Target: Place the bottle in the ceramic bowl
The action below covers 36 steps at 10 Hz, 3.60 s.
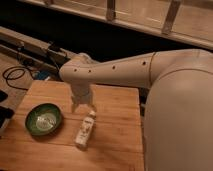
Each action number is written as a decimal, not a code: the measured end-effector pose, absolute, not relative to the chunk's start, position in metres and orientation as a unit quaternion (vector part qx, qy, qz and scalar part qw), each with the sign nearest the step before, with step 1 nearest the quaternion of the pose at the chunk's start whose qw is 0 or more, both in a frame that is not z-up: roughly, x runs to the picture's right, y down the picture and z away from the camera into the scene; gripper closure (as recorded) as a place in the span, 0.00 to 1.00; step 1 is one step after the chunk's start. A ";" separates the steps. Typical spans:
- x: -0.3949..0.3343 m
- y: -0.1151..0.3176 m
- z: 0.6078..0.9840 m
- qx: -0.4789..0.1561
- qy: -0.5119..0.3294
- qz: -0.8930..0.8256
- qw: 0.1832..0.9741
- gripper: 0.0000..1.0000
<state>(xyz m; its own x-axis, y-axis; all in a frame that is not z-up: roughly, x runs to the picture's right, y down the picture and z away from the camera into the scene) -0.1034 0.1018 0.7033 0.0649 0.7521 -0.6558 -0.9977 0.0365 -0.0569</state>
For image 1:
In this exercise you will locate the blue object on floor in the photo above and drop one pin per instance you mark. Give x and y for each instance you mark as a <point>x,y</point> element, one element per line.
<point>42,75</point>

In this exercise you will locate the black power adapter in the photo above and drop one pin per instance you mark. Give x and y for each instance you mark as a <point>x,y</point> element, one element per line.
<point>54,47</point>

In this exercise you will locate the green ceramic bowl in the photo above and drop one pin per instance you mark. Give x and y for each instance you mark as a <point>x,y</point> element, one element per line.
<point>43,119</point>

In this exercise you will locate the white plastic bottle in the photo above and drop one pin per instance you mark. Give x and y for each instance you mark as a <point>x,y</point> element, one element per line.
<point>85,130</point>

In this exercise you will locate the black object at left edge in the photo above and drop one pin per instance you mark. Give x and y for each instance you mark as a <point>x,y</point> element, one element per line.
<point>5,113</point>

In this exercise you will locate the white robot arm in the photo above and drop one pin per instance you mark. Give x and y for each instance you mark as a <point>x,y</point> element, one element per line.
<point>178,122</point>

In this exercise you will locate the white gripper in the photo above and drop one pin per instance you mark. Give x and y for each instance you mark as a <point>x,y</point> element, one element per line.
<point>81,94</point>

